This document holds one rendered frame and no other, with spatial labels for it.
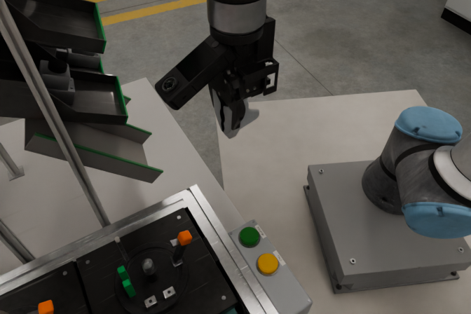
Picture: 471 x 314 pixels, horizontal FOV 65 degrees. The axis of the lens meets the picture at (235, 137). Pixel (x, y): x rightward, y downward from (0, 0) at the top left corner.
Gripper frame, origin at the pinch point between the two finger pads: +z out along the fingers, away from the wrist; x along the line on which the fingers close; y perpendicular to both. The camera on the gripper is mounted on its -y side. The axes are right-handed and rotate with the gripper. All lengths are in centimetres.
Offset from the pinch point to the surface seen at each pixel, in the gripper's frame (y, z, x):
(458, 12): 286, 110, 115
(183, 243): -12.6, 16.8, -6.0
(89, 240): -28.0, 27.2, 10.3
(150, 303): -21.7, 22.7, -10.4
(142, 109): -1, 37, 54
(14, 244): -40.6, 22.8, 14.0
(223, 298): -9.6, 26.0, -15.2
